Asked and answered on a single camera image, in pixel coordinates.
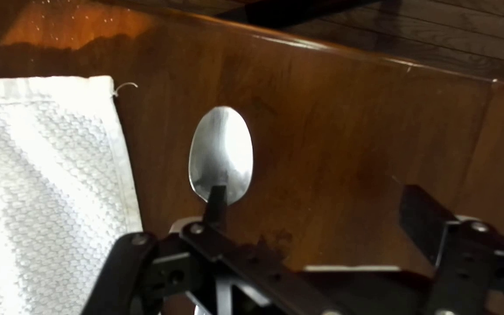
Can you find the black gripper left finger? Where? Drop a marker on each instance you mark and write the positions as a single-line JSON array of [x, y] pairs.
[[216, 206]]

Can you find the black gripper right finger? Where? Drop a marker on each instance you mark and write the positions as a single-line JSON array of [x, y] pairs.
[[425, 220]]

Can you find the silver metal spoon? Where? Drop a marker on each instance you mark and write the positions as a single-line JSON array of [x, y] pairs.
[[222, 152]]

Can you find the white cloth towel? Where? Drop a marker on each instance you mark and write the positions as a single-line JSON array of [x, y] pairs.
[[68, 190]]

